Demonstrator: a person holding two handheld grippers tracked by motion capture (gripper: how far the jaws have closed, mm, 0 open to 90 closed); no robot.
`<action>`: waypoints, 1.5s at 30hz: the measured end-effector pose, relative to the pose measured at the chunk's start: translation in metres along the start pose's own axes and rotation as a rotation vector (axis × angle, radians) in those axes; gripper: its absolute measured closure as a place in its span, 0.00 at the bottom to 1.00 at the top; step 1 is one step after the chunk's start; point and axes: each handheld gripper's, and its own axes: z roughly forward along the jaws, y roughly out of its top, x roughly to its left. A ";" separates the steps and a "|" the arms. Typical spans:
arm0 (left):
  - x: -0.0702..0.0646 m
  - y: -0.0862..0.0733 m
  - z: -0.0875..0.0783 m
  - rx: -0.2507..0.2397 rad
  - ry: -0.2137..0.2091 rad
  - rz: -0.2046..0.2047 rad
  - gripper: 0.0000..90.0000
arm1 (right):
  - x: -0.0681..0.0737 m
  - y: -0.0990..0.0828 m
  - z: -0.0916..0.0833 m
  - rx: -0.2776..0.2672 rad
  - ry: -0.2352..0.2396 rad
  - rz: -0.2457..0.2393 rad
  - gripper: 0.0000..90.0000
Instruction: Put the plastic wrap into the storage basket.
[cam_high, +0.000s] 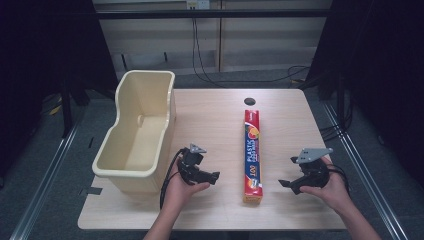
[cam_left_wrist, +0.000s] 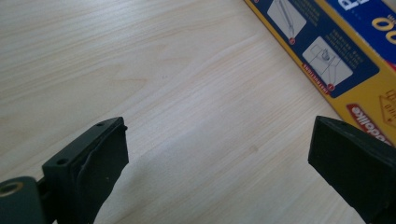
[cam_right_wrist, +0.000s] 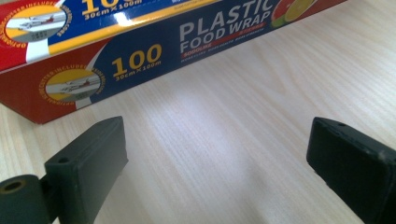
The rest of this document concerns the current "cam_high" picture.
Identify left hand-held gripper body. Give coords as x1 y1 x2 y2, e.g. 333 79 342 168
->
177 143 208 186

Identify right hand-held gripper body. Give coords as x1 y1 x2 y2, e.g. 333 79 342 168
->
294 147 334 190

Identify red plastic wrap box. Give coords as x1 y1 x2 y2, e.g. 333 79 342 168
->
242 109 265 205

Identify cream plastic bin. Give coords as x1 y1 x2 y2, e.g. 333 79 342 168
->
91 69 177 196

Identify person's right hand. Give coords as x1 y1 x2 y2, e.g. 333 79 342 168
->
299 156 353 215

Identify person's left hand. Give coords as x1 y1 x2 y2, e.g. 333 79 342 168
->
162 158 212 212

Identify black tape strip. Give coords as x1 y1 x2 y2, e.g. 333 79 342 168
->
79 186 103 197

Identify dark curtain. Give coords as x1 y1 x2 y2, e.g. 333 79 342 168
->
0 0 118 179
305 0 424 189

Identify black metal stand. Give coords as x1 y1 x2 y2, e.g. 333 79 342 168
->
59 74 75 139

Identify black horizontal beam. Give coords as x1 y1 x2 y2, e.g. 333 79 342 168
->
95 8 332 20

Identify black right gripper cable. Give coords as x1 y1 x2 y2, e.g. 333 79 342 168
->
328 163 351 196

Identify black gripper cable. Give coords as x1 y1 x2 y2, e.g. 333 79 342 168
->
158 147 186 211
328 163 351 196

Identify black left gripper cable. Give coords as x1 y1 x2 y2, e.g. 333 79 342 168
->
158 147 186 211

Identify black floor cables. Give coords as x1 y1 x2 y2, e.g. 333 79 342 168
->
319 122 349 142

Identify metal floor rail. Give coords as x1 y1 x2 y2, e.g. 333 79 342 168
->
9 122 82 240
322 102 409 240

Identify black hanging cables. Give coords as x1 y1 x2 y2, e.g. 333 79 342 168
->
191 17 312 90

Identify yellow floor cable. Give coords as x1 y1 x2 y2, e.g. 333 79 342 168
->
48 95 64 116

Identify white wall socket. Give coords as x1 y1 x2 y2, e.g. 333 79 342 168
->
185 0 211 10

